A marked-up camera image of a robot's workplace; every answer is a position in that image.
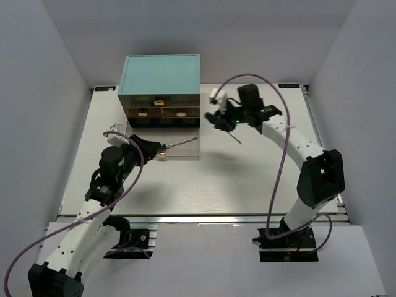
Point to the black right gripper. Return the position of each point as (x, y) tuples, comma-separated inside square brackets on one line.
[(224, 122)]

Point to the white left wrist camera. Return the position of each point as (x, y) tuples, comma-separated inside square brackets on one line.
[(117, 136)]

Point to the green handled short screwdriver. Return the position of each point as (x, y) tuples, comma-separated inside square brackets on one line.
[(227, 128)]

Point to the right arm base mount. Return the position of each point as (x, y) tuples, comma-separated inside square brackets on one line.
[(298, 247)]

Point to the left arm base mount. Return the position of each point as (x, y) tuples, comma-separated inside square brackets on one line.
[(134, 243)]

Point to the green handled long screwdriver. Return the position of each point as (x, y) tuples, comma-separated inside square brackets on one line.
[(168, 146)]

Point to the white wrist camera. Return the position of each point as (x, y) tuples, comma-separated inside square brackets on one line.
[(219, 97), (117, 136)]

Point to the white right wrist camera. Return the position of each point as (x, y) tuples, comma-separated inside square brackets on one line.
[(219, 97)]

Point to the teal drawer cabinet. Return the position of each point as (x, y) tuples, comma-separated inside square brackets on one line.
[(161, 75)]

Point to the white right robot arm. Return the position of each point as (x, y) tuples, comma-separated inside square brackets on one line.
[(321, 176)]

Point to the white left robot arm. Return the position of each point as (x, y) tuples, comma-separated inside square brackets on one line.
[(95, 231)]

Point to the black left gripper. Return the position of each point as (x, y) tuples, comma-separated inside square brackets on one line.
[(148, 148)]

